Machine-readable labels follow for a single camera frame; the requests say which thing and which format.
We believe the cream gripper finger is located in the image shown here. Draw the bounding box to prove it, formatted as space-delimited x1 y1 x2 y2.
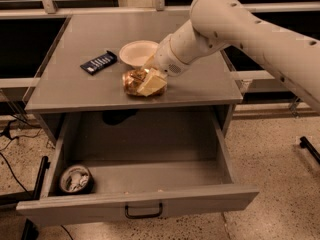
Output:
137 68 167 97
142 55 154 69

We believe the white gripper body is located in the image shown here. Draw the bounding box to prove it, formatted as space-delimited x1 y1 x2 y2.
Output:
152 34 189 77

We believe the crushed orange can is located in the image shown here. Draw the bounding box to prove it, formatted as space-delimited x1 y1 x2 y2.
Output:
121 67 168 98

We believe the grey top drawer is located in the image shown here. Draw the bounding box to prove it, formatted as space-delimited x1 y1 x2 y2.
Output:
17 107 259 226

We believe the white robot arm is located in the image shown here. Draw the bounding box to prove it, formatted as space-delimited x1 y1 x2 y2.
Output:
145 0 320 112

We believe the grey cabinet with counter top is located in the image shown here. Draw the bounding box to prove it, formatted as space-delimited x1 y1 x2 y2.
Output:
22 10 244 145

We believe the white bowl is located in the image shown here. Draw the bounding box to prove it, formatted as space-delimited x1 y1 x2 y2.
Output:
119 40 158 68

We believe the dark blue snack bar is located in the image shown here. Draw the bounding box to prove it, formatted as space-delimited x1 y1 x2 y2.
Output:
80 51 118 75

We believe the black stand leg right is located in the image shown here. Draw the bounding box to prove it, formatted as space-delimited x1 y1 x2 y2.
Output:
300 136 320 164

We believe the black stand leg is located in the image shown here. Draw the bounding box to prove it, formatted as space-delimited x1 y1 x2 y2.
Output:
21 156 50 240
300 136 320 164

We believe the black stand leg left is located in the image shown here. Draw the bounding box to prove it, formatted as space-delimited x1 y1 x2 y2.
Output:
21 156 50 240

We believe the grey window railing frame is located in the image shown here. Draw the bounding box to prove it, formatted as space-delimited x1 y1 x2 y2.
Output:
0 0 320 120

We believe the black drawer handle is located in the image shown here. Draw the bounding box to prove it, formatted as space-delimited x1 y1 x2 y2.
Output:
124 203 163 220

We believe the black floor cable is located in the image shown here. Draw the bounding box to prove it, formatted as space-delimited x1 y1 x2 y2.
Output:
0 115 75 240

